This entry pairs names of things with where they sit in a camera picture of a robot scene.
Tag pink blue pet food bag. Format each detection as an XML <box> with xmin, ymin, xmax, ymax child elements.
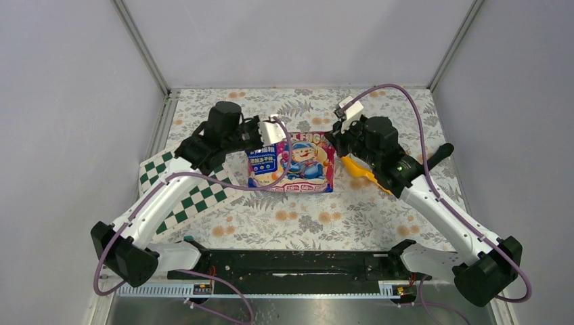
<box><xmin>247</xmin><ymin>131</ymin><xmax>336</xmax><ymax>193</ymax></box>

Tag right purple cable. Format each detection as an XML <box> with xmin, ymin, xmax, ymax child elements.
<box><xmin>345</xmin><ymin>83</ymin><xmax>533</xmax><ymax>324</ymax></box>

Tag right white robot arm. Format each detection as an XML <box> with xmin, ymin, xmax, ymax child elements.
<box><xmin>326</xmin><ymin>116</ymin><xmax>523</xmax><ymax>307</ymax></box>

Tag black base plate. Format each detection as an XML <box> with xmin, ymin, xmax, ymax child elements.
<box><xmin>167</xmin><ymin>249</ymin><xmax>423</xmax><ymax>296</ymax></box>

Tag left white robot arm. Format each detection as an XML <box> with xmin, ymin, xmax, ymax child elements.
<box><xmin>90</xmin><ymin>101</ymin><xmax>280</xmax><ymax>296</ymax></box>

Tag floral table mat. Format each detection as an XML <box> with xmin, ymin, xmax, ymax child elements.
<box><xmin>167</xmin><ymin>89</ymin><xmax>452</xmax><ymax>251</ymax></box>

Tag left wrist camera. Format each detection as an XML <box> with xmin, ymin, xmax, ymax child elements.
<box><xmin>258</xmin><ymin>114</ymin><xmax>286</xmax><ymax>146</ymax></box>

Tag green white chessboard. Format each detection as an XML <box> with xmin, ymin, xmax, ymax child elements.
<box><xmin>138</xmin><ymin>149</ymin><xmax>243</xmax><ymax>242</ymax></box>

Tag yellow plastic scoop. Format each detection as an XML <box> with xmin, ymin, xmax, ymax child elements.
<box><xmin>340</xmin><ymin>156</ymin><xmax>391</xmax><ymax>194</ymax></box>

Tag black marker orange tip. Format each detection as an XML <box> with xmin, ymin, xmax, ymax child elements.
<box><xmin>427</xmin><ymin>143</ymin><xmax>454</xmax><ymax>170</ymax></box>

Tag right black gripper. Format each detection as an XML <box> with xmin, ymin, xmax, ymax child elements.
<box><xmin>328</xmin><ymin>113</ymin><xmax>382</xmax><ymax>167</ymax></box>

